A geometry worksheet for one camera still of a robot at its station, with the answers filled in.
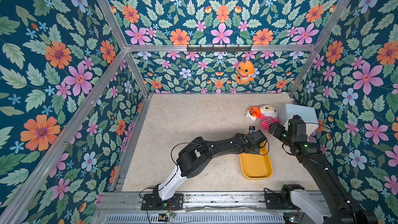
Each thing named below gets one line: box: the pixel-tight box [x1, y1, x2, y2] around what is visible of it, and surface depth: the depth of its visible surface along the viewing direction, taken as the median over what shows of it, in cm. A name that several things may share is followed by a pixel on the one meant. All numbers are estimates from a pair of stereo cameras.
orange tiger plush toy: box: [246, 106, 262, 121], surface depth 103 cm
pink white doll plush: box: [258, 104, 280, 131], surface depth 102 cm
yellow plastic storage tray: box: [238, 141, 274, 180], surface depth 87 cm
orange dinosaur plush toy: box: [236, 59, 255, 85], surface depth 100 cm
